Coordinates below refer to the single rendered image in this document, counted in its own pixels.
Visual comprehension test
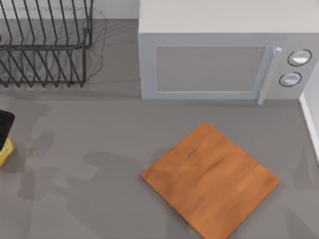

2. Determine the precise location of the microwave knob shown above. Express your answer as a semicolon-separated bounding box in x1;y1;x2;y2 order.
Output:
287;49;313;67
279;71;303;87

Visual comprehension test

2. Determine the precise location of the microwave door handle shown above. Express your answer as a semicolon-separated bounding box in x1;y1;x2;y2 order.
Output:
257;46;283;105

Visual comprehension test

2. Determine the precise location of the pale microwave oven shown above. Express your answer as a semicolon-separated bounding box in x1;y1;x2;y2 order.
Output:
138;0;319;105

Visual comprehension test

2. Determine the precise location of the microwave door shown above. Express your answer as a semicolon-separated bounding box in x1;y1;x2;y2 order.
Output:
139;33;280;101

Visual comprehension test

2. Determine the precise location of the wooden cutting board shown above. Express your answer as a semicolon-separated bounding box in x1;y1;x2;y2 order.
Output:
139;121;282;239

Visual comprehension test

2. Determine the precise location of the yellow object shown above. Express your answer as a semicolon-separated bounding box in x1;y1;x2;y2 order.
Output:
0;137;15;168

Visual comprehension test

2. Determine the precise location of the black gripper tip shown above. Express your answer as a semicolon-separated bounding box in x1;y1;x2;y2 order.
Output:
0;110;15;151

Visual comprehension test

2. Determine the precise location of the black wire dish rack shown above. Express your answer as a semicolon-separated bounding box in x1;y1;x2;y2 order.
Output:
0;0;95;88

